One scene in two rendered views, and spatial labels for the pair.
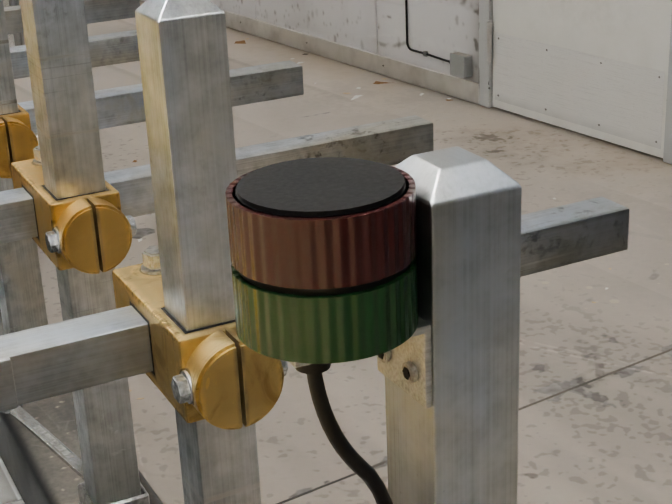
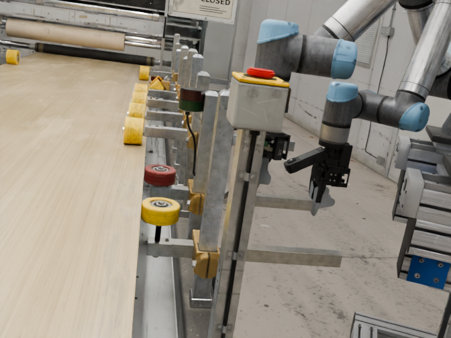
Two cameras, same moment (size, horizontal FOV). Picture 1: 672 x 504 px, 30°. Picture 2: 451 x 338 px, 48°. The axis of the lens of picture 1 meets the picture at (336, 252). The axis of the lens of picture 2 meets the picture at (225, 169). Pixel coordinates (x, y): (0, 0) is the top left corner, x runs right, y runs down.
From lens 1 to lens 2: 0.88 m
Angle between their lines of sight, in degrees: 17
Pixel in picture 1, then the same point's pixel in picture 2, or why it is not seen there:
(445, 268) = (206, 104)
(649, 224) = not seen: hidden behind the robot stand
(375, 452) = not seen: hidden behind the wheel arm
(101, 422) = (183, 165)
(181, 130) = not seen: hidden behind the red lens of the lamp
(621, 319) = (389, 245)
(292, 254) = (184, 94)
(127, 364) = (182, 137)
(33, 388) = (164, 135)
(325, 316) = (186, 103)
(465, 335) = (208, 115)
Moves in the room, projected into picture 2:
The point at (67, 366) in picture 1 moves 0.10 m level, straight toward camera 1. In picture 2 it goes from (171, 133) to (164, 141)
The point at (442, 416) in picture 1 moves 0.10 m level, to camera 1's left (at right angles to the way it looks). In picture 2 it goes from (203, 127) to (165, 119)
